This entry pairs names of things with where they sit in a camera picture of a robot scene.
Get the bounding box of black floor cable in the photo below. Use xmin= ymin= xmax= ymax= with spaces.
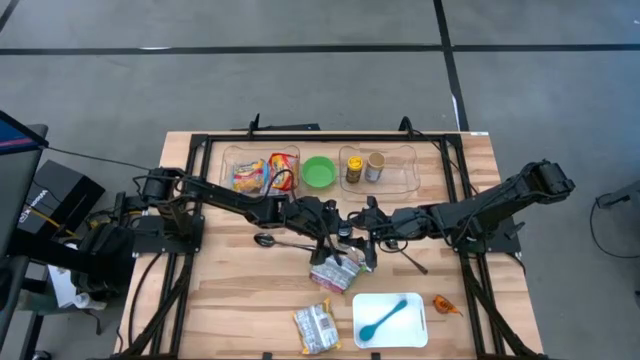
xmin=588 ymin=197 xmax=640 ymax=260

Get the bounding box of orange red ramen packet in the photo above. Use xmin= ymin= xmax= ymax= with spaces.
xmin=268 ymin=152 xmax=301 ymax=192

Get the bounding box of yellow cable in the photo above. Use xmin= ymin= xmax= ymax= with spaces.
xmin=29 ymin=207 xmax=76 ymax=237

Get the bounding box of clear plastic bin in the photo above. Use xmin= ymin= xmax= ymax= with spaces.
xmin=338 ymin=143 xmax=421 ymax=196
xmin=219 ymin=143 xmax=302 ymax=197

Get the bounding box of black flat bar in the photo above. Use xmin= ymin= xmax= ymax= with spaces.
xmin=230 ymin=123 xmax=321 ymax=133

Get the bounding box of white plastic tray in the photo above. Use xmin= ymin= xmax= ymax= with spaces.
xmin=351 ymin=292 xmax=430 ymax=350

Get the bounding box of white paper bag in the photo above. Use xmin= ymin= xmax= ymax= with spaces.
xmin=47 ymin=264 xmax=109 ymax=311

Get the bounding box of yellow-lid spice jar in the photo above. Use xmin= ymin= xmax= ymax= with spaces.
xmin=345 ymin=155 xmax=365 ymax=185

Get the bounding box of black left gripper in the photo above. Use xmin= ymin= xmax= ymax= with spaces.
xmin=287 ymin=197 xmax=347 ymax=267

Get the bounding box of blue yellow ramen packet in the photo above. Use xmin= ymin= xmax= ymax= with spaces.
xmin=231 ymin=158 xmax=270 ymax=195

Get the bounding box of teal plastic spoon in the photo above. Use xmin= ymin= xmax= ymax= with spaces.
xmin=358 ymin=298 xmax=409 ymax=343

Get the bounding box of tan-lid spice jar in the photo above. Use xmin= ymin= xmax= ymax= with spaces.
xmin=364 ymin=151 xmax=387 ymax=184

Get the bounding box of yellow white ramen packet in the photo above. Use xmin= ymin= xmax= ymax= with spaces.
xmin=292 ymin=298 xmax=343 ymax=355

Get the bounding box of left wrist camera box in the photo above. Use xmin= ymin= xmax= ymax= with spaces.
xmin=294 ymin=195 xmax=326 ymax=216

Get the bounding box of black bag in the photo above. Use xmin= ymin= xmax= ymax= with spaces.
xmin=69 ymin=222 xmax=136 ymax=296

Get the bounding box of black box white logo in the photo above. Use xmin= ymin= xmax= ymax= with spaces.
xmin=18 ymin=159 xmax=106 ymax=236

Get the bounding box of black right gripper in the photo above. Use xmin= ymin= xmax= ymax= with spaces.
xmin=352 ymin=197 xmax=401 ymax=274

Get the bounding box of black flat monitor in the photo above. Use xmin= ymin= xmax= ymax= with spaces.
xmin=0 ymin=109 xmax=50 ymax=256

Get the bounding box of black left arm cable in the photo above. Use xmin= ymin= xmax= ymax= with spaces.
xmin=262 ymin=168 xmax=302 ymax=206

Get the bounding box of black stand foot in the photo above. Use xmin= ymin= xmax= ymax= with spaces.
xmin=594 ymin=179 xmax=640 ymax=210

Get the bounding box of green plastic bowl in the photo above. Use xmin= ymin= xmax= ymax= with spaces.
xmin=301 ymin=155 xmax=338 ymax=190

